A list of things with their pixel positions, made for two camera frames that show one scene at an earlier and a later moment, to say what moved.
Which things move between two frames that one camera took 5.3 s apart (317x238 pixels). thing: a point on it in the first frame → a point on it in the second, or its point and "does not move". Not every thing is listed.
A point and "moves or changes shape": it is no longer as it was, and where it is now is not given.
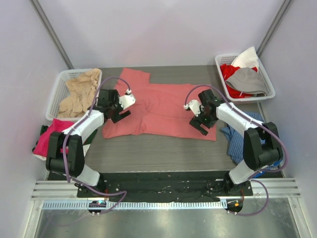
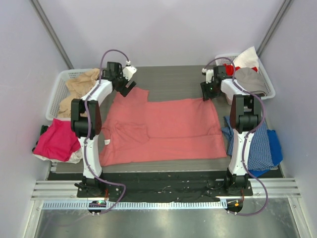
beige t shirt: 82,89 does not move
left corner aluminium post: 38,9 does not move
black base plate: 129,185 does not move
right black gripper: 200,124 → 206,91
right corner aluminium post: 268,35 does not move
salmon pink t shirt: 159,111 moves or changes shape
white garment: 247,59 does not move
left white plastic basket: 60,91 does not move
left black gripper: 120,115 → 127,87
